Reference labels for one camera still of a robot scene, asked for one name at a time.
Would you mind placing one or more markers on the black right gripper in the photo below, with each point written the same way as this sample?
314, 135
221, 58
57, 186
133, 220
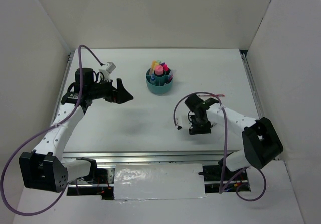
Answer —
196, 130

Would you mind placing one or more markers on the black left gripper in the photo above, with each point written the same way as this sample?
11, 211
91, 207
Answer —
123, 95

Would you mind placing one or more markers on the blue cap spray bottle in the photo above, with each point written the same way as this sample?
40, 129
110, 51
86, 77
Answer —
153, 79

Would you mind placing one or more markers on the red gel pen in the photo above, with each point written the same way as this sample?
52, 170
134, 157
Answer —
208, 95

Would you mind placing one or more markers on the pink bottle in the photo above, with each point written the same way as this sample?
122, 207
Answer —
159, 71

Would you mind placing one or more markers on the yellow highlighter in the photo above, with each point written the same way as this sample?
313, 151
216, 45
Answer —
153, 67

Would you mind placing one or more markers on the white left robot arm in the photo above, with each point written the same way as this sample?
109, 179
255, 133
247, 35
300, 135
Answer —
44, 168

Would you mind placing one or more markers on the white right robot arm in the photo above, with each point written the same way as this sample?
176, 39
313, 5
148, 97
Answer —
261, 143

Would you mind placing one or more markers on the teal round organizer container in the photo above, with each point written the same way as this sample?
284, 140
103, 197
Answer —
161, 85

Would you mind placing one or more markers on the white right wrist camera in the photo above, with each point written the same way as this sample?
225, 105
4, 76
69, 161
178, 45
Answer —
183, 122

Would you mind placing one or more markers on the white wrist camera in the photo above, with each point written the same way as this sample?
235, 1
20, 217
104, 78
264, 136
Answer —
183, 122
108, 69

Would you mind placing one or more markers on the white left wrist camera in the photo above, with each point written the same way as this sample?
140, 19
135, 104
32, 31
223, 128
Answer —
108, 69

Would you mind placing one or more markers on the aluminium table frame rail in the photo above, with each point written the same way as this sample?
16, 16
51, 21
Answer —
144, 127

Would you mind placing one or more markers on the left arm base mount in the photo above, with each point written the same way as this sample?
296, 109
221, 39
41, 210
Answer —
102, 185

